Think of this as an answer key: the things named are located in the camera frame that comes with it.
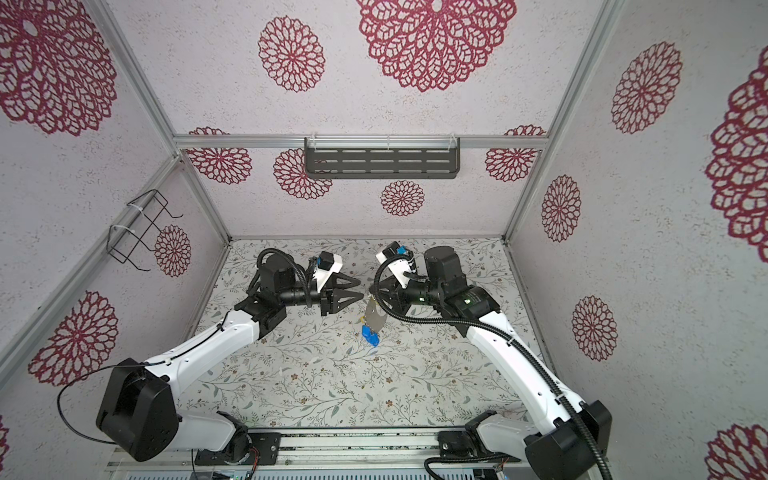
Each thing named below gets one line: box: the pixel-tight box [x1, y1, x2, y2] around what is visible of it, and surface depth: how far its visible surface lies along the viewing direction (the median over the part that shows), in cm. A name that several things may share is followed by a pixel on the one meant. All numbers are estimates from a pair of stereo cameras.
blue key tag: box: [361, 325, 380, 347], surface depth 78 cm
